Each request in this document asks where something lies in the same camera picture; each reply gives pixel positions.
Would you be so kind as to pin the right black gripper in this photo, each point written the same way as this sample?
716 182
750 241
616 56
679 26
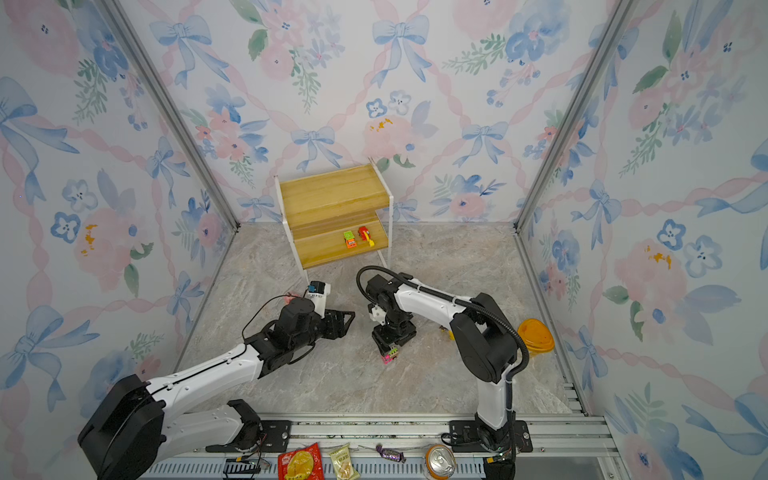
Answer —
383 342

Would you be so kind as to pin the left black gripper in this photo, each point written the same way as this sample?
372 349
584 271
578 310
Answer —
333 332

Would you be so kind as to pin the pink toy car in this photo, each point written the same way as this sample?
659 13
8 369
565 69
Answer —
390 355

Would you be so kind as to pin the green orange toy truck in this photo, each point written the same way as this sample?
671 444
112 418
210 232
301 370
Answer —
349 239

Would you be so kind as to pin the red yellow toy excavator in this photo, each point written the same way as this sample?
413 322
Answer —
365 234

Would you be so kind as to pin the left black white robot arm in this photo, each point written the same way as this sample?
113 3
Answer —
141 422

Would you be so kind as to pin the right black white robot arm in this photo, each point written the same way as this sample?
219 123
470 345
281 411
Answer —
489 347

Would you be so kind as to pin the purple wrapped candy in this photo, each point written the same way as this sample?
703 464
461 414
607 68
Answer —
390 454

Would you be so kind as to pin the green snack packet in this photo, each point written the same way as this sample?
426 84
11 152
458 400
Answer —
342 463

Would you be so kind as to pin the red snack packet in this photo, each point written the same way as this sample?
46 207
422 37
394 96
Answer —
301 464

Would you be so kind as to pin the silver drink can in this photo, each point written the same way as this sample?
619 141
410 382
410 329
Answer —
439 463

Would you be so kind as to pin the orange lid plastic cup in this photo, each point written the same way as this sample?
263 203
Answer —
536 336

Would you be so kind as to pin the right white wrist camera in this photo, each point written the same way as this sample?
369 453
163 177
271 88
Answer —
377 314

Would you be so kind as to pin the white frame wooden two-tier shelf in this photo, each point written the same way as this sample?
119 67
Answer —
317 209

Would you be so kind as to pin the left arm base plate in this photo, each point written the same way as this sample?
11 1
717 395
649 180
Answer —
266 436

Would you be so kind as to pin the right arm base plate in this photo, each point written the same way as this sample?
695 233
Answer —
473 436

